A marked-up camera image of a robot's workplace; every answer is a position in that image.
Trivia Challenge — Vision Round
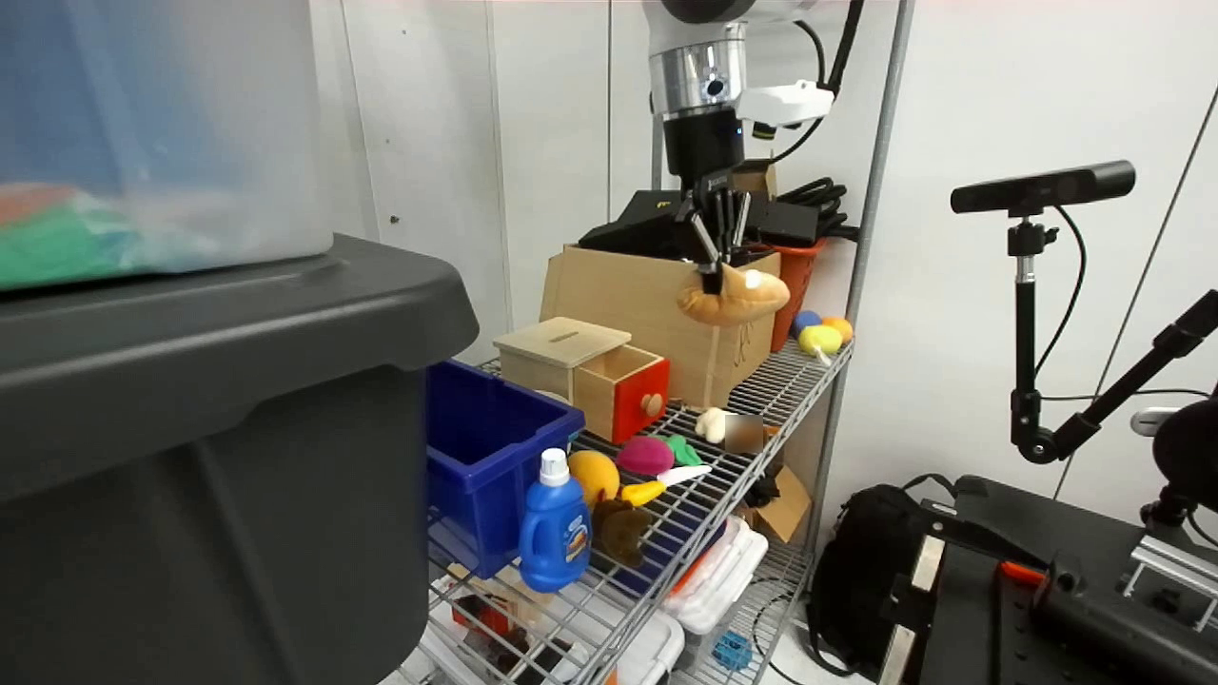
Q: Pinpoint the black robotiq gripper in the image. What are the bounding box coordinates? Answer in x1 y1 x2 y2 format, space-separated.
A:
663 109 752 273

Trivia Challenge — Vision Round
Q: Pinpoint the brown bread plush toy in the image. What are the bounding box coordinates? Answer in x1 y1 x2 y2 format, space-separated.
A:
676 265 789 326

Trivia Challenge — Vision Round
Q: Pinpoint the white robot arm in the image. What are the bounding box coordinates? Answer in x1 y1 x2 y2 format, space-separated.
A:
642 0 869 278

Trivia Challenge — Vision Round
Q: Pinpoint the white plush toy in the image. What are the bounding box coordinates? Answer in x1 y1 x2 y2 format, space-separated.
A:
695 407 739 445

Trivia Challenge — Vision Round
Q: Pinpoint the green plush toy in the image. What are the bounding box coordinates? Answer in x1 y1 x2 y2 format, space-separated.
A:
666 435 702 468

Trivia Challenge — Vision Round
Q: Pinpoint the pink plush toy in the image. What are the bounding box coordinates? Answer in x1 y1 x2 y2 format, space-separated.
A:
616 435 672 477

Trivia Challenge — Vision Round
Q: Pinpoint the yellow plush ball toy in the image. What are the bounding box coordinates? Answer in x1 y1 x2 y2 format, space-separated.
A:
568 449 619 501

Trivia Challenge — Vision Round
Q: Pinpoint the dark brown plush animal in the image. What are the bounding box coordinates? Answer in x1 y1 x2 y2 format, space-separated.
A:
595 497 652 565

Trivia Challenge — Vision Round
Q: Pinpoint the blue plastic storage bin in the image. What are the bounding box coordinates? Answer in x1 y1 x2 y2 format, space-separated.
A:
425 363 583 576

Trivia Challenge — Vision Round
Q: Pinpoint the dark grey storage tote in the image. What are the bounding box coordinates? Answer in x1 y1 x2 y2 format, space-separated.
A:
0 237 475 685

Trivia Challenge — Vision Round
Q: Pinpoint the clear plastic storage tub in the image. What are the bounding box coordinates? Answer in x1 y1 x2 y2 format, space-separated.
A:
0 0 335 289

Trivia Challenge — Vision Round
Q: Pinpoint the cardboard box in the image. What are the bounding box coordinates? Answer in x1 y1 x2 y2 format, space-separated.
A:
539 248 784 404

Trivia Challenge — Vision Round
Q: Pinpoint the red wooden drawer box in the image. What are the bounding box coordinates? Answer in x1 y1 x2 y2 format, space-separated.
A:
493 316 668 440

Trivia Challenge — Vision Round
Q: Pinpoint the blue detergent bottle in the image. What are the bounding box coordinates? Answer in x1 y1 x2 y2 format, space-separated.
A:
517 449 588 593

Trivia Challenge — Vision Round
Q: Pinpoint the black backpack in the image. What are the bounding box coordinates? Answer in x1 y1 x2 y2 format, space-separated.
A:
805 485 1004 685

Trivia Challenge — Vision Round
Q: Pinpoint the black perforated breadboard plate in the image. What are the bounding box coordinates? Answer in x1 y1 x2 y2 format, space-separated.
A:
913 477 1218 685

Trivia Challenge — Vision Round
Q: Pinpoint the black stereo camera on stand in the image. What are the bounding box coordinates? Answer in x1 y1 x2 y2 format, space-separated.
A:
946 156 1218 468

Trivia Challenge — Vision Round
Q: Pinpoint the wire shelf rack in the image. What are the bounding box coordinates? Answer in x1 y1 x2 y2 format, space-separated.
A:
393 0 917 685

